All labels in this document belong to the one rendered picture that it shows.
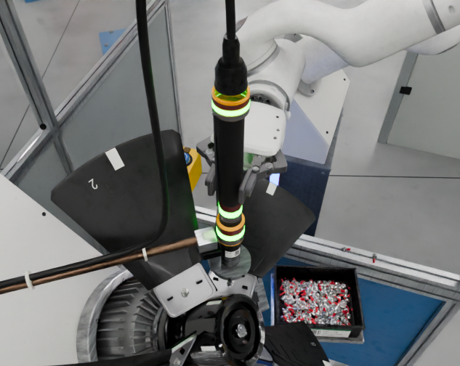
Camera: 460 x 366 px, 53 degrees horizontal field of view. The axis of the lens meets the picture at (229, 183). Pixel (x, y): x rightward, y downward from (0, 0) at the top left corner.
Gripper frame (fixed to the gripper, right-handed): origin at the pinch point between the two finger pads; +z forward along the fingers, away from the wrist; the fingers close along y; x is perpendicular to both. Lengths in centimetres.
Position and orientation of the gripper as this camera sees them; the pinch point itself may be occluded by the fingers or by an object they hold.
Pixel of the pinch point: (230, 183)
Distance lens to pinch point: 63.8
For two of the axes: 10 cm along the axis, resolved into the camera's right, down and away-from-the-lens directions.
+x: 0.0, -6.6, -7.5
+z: -3.1, 7.1, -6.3
